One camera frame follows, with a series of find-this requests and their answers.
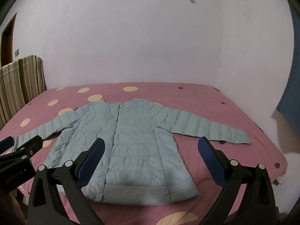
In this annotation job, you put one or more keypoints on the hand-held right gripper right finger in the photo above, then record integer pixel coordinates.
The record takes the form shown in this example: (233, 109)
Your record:
(211, 161)

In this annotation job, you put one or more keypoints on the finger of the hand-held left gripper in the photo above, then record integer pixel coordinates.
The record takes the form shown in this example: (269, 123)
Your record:
(6, 143)
(31, 146)

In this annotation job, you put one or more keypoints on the brown wooden door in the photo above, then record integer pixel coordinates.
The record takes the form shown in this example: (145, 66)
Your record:
(7, 44)

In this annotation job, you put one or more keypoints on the wall switch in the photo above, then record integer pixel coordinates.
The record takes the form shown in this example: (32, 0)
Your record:
(17, 52)

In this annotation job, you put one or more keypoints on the blue curtain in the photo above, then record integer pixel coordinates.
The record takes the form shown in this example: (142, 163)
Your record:
(290, 103)

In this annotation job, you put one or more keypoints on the light blue puffer jacket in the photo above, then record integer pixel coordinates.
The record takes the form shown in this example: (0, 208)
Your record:
(138, 136)

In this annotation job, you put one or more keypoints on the bed with pink dotted sheet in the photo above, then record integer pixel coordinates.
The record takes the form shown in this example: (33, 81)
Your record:
(194, 93)

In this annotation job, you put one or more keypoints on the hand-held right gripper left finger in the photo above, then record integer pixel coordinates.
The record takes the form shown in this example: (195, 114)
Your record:
(91, 160)

